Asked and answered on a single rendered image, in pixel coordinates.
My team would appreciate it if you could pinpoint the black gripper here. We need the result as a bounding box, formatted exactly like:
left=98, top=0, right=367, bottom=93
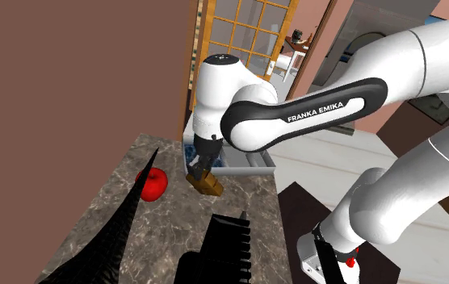
left=187, top=133, right=225, bottom=182

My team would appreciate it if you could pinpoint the golden brown box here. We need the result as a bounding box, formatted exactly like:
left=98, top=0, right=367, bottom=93
left=186, top=169, right=225, bottom=198

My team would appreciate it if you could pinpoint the red apple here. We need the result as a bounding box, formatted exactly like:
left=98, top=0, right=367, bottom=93
left=135, top=166, right=169, bottom=203

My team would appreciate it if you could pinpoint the black ribbed block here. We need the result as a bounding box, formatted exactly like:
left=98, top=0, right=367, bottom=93
left=173, top=210, right=253, bottom=284

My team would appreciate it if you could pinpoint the dark robot stand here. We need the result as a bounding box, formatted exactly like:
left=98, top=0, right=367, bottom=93
left=277, top=182, right=401, bottom=284

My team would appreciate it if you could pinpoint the black spiky cone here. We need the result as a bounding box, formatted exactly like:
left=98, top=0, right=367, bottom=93
left=34, top=147, right=160, bottom=284

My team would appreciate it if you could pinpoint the wooden lattice window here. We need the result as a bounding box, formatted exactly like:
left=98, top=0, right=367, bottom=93
left=187, top=0, right=300, bottom=113

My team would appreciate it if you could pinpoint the small red white table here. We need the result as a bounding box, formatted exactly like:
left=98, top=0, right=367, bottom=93
left=275, top=28, right=314, bottom=84

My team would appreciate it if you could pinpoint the dark brown cabinet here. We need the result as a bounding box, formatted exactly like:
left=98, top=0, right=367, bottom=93
left=376, top=92, right=449, bottom=159

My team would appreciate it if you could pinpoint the grey appliance with round door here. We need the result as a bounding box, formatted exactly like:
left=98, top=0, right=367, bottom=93
left=312, top=0, right=442, bottom=88

